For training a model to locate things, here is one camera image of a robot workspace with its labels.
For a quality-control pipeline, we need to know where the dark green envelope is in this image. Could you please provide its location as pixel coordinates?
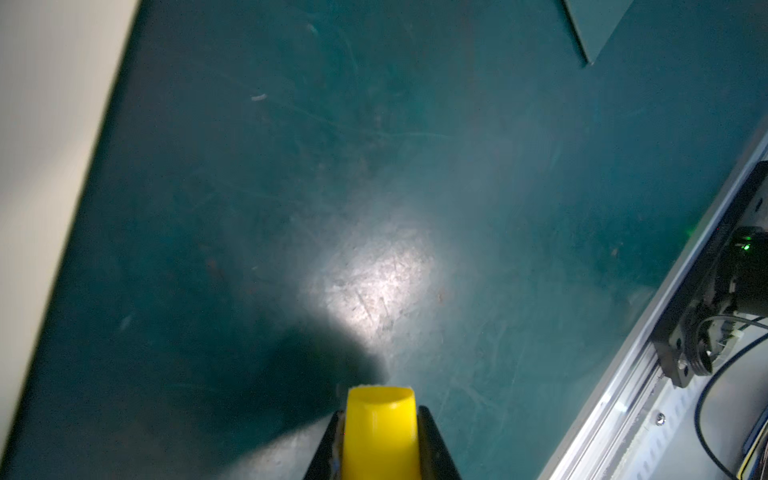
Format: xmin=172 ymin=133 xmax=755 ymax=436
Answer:
xmin=563 ymin=0 xmax=633 ymax=65

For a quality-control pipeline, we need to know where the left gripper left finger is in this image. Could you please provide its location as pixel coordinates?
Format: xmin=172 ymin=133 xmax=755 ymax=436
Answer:
xmin=303 ymin=410 xmax=345 ymax=480

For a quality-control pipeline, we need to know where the yellow glue stick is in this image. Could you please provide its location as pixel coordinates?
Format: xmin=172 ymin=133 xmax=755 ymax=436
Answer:
xmin=341 ymin=386 xmax=421 ymax=479

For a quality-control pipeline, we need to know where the aluminium mounting rail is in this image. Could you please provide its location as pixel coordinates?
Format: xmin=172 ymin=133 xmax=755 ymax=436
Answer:
xmin=539 ymin=122 xmax=767 ymax=479

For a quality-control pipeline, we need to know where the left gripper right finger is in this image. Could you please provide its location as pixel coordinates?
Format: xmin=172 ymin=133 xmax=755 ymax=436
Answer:
xmin=417 ymin=405 xmax=461 ymax=480

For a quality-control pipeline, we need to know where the cream yellow envelope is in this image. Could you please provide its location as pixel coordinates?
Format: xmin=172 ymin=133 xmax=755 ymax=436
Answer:
xmin=1 ymin=1 xmax=139 ymax=437

